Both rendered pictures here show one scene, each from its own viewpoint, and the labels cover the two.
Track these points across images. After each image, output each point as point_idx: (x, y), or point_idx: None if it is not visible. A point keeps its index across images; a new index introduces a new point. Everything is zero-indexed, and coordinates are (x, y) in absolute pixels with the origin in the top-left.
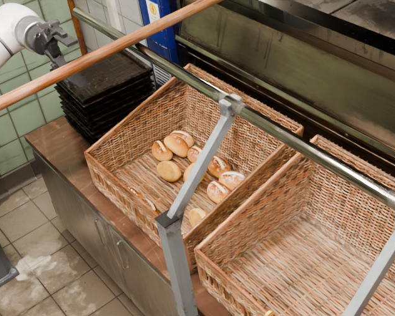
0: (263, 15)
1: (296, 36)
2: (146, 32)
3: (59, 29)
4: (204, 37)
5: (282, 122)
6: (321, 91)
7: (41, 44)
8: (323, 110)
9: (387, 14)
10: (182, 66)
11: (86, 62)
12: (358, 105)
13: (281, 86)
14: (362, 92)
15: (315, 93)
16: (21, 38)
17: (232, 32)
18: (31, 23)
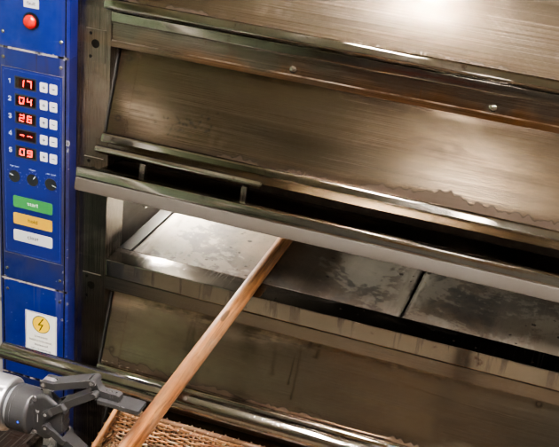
0: (295, 325)
1: (358, 349)
2: (191, 372)
3: (104, 388)
4: (159, 363)
5: None
6: (397, 420)
7: (32, 415)
8: (404, 445)
9: (467, 310)
10: (79, 411)
11: (146, 434)
12: (460, 431)
13: (323, 421)
14: (465, 414)
15: (387, 425)
16: None
17: (219, 350)
18: (7, 382)
